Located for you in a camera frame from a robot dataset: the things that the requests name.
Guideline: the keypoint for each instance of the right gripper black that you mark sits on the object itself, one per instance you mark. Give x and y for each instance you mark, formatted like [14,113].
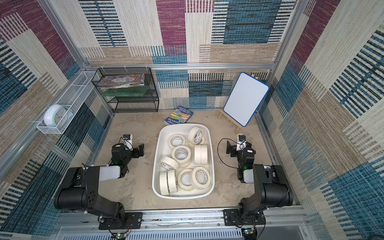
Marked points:
[232,148]

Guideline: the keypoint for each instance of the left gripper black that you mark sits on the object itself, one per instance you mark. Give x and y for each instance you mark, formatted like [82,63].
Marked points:
[136,155]

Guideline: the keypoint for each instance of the masking tape roll five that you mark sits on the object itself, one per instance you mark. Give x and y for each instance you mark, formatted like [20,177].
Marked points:
[168,163]

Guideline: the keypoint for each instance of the masking tape roll two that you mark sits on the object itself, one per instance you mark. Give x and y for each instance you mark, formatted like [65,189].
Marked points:
[196,136]

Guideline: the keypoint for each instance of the masking tape roll one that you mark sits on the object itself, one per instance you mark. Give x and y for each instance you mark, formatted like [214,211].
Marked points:
[176,140]

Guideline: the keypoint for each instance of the masking tape roll three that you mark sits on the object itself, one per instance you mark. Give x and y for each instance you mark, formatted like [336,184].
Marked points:
[182,155]

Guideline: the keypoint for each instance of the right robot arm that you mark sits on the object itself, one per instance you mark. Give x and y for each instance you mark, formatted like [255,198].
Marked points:
[271,188]

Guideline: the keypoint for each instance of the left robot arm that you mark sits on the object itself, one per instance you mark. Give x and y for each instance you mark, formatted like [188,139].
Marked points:
[79,191]

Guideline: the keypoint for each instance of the upright tape roll pair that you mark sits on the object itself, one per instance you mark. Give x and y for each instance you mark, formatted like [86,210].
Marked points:
[201,155]

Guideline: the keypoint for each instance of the tilted tape roll front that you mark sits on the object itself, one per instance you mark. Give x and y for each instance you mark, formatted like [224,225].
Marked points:
[200,178]

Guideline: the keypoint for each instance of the white plastic storage box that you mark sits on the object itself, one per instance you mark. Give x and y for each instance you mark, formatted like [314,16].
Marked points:
[163,149]

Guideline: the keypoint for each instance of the flat tape roll front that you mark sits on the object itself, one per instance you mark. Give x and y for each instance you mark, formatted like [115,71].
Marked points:
[184,180]

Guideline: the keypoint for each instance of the wooden easel stand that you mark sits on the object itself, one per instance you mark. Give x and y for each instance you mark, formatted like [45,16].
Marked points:
[223,114]

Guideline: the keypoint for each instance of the colourful book on table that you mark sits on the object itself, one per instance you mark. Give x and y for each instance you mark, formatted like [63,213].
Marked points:
[180,115]

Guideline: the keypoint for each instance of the blue-framed whiteboard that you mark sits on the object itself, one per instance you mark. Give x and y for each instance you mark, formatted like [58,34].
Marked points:
[245,98]

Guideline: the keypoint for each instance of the green book on shelf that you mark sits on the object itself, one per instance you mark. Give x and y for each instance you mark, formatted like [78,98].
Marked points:
[125,92]

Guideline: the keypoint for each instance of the colourful book on shelf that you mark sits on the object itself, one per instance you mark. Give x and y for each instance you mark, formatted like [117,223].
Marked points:
[121,81]

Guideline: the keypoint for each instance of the white round alarm clock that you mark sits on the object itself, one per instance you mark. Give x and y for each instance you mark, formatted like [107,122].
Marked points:
[57,116]

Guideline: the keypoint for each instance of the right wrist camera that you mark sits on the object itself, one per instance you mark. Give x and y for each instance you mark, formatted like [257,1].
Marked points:
[241,141]

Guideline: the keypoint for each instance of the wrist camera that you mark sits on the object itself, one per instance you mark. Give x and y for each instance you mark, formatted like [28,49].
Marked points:
[241,141]
[127,139]

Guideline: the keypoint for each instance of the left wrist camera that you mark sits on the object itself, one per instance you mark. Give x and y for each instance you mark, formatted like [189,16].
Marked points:
[127,139]

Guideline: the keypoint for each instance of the black wire shelf rack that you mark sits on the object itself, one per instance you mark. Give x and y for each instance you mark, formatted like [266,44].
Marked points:
[148,103]

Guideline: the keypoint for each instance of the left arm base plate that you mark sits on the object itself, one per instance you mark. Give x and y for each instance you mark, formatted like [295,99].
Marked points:
[131,220]

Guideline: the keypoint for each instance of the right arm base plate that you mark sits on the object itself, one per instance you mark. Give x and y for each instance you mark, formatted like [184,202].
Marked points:
[232,217]

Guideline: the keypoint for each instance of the white wire wall basket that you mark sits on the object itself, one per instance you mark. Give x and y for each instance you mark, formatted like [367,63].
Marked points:
[72,99]

